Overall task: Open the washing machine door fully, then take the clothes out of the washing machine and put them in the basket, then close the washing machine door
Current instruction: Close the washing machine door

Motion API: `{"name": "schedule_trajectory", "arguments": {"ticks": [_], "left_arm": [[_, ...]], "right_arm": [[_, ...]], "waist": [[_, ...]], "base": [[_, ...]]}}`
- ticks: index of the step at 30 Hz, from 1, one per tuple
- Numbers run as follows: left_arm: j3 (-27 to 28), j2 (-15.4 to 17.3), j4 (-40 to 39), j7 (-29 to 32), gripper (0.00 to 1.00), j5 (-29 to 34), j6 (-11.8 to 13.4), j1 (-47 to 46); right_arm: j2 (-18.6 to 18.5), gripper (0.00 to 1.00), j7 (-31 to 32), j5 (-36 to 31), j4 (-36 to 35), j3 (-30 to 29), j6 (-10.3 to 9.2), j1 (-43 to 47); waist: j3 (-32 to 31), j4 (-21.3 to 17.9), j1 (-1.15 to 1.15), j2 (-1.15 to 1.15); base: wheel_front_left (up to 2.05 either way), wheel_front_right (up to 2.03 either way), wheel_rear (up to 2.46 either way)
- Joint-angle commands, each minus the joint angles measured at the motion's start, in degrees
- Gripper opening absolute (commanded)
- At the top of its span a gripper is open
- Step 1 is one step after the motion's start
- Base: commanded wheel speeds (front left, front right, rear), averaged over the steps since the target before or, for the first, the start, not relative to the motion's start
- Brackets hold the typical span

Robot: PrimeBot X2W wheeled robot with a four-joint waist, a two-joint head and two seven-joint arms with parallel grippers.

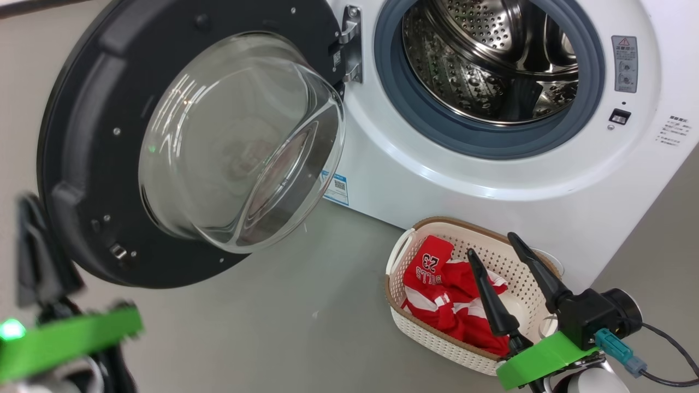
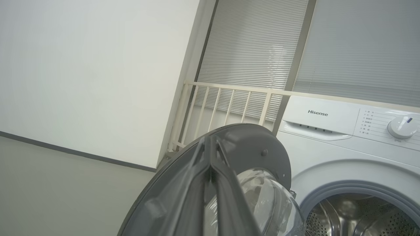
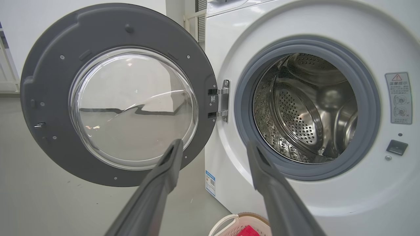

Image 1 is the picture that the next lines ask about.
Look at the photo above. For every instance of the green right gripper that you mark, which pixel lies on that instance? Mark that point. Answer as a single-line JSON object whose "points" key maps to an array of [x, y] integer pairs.
{"points": [[535, 363]]}

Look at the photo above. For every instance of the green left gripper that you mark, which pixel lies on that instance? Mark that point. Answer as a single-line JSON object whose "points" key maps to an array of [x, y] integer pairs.
{"points": [[65, 341]]}

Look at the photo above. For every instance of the red basketball jersey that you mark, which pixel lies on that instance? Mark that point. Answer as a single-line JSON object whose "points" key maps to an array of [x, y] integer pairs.
{"points": [[437, 295]]}

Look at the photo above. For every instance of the black round glass door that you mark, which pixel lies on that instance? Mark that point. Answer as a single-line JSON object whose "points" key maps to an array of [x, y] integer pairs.
{"points": [[82, 136]]}

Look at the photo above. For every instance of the cream perforated laundry basket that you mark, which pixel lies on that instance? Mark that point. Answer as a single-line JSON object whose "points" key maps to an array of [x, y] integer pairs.
{"points": [[519, 273]]}

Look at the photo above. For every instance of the white front-load washing machine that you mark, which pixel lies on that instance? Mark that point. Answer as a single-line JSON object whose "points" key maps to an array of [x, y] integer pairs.
{"points": [[491, 185]]}

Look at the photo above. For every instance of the black door latch socket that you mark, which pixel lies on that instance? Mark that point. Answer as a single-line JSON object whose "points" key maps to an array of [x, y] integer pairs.
{"points": [[620, 116]]}

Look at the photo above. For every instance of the grey rubber door gasket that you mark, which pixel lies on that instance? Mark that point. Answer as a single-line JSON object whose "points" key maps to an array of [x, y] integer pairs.
{"points": [[415, 109]]}

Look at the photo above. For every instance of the metal door hinge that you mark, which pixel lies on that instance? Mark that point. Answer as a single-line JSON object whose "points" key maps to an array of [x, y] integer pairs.
{"points": [[352, 49]]}

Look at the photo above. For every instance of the blue energy label sticker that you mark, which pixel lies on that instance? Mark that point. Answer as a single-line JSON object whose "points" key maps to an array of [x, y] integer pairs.
{"points": [[336, 188]]}

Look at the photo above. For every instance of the small printed text sticker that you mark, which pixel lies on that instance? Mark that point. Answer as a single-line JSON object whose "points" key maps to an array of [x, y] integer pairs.
{"points": [[673, 131]]}

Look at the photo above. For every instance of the steel perforated drum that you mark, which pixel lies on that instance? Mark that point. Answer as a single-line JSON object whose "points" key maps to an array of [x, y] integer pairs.
{"points": [[469, 60]]}

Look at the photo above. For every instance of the grey warning sticker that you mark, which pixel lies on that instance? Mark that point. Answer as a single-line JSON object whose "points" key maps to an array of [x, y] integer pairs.
{"points": [[625, 63]]}

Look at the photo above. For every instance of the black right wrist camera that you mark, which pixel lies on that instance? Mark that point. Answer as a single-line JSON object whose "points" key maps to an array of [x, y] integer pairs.
{"points": [[595, 311]]}

